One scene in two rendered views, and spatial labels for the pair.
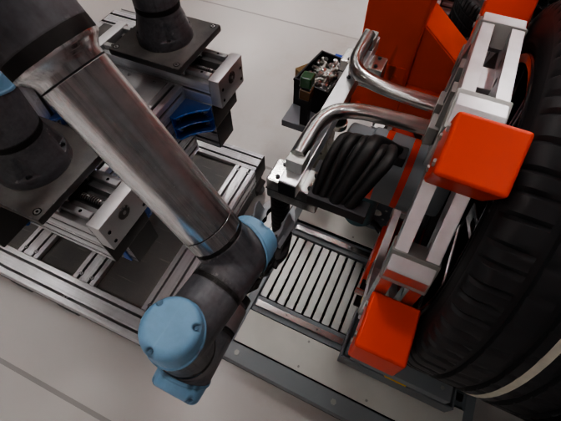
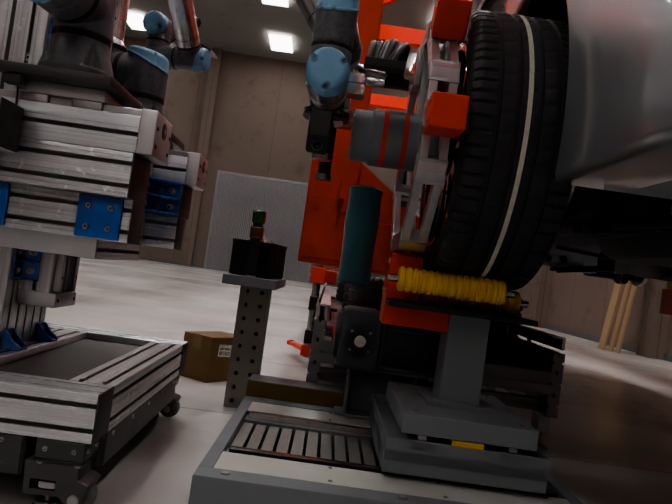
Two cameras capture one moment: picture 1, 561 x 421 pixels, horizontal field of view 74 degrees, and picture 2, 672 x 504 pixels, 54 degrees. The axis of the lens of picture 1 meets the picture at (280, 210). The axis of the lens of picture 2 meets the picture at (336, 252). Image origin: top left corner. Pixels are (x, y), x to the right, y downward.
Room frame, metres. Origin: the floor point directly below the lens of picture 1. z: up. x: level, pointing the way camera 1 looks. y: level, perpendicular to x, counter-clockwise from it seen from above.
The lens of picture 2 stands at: (-0.97, 0.58, 0.51)
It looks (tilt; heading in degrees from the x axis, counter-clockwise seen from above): 1 degrees up; 334
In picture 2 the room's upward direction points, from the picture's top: 8 degrees clockwise
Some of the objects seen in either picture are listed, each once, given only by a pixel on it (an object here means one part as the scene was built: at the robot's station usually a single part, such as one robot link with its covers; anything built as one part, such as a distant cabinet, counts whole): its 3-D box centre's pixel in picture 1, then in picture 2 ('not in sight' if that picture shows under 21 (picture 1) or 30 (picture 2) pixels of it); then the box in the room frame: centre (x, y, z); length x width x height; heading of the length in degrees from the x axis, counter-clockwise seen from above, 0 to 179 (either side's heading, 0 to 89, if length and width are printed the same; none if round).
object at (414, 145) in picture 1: (391, 169); (392, 140); (0.47, -0.22, 0.85); 0.21 x 0.14 x 0.14; 65
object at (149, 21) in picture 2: not in sight; (159, 27); (1.26, 0.26, 1.21); 0.11 x 0.08 x 0.09; 142
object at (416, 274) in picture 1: (427, 181); (421, 144); (0.44, -0.29, 0.85); 0.54 x 0.07 x 0.54; 155
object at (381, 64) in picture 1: (362, 68); (342, 118); (0.68, -0.17, 0.93); 0.09 x 0.05 x 0.05; 65
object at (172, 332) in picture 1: (187, 327); (336, 25); (0.13, 0.12, 0.95); 0.11 x 0.08 x 0.11; 148
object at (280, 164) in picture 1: (296, 185); (345, 83); (0.38, -0.03, 0.93); 0.09 x 0.05 x 0.05; 65
